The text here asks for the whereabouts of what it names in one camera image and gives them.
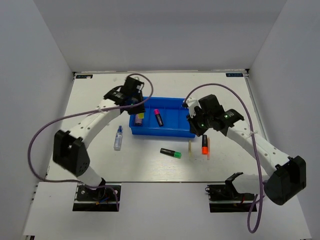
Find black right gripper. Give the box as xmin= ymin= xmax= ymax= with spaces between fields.
xmin=186 ymin=108 xmax=213 ymax=137

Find pink-capped clear marker jar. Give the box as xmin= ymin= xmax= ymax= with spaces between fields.
xmin=134 ymin=112 xmax=144 ymax=127

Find slim orange highlighter pen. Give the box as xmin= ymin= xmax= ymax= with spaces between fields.
xmin=207 ymin=137 xmax=211 ymax=161

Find black highlighter pink cap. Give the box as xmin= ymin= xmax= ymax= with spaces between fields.
xmin=154 ymin=109 xmax=164 ymax=127

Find black highlighter orange cap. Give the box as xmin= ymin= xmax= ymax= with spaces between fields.
xmin=201 ymin=134 xmax=209 ymax=155

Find slim yellow highlighter pen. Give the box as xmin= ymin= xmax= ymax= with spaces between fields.
xmin=188 ymin=140 xmax=193 ymax=161

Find clear spray bottle blue cap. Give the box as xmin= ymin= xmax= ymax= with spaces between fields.
xmin=113 ymin=125 xmax=123 ymax=151

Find black highlighter green cap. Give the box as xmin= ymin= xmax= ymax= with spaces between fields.
xmin=160 ymin=148 xmax=182 ymax=159

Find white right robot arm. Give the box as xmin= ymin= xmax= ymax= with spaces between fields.
xmin=182 ymin=94 xmax=307 ymax=206

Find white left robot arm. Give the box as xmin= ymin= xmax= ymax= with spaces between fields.
xmin=52 ymin=75 xmax=145 ymax=200

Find blue plastic divided bin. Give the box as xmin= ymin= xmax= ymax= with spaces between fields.
xmin=129 ymin=97 xmax=196 ymax=138

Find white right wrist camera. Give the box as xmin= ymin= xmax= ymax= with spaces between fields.
xmin=182 ymin=97 xmax=200 ymax=118

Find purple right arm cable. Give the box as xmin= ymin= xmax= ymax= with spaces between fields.
xmin=184 ymin=83 xmax=266 ymax=235

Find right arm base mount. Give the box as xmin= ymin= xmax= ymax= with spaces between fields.
xmin=204 ymin=172 xmax=255 ymax=213

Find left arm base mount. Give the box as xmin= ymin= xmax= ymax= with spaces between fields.
xmin=72 ymin=184 xmax=122 ymax=212

